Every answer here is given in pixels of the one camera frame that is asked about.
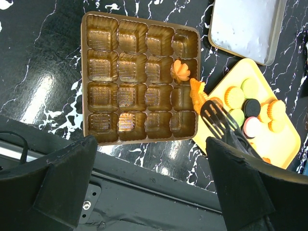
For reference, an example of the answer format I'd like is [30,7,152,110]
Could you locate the yellow cookie tray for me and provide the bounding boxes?
[207,58,301,169]

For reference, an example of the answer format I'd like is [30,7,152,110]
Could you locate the orange flower cookie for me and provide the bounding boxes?
[171,59,191,83]

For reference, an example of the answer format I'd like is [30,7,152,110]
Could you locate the brown compartment cookie box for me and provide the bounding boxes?
[81,12,201,146]

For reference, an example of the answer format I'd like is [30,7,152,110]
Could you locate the black sandwich cookie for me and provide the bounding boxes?
[243,99,261,117]

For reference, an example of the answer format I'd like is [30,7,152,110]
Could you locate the orange fish cookie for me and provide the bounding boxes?
[190,78,208,115]

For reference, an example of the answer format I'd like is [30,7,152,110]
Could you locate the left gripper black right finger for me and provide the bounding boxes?
[206,137,308,231]

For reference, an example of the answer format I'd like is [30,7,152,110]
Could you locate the green macaron cookie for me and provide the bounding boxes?
[241,78,259,99]

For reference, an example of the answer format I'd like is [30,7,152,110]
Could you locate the pink macaron cookie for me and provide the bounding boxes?
[243,116,261,139]

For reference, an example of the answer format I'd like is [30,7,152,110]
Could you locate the metal tongs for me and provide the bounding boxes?
[200,100,261,159]

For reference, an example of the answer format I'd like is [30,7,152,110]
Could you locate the silver tin lid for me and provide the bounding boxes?
[208,0,286,66]

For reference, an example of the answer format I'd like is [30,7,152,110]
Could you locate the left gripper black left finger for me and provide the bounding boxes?
[0,136,98,231]

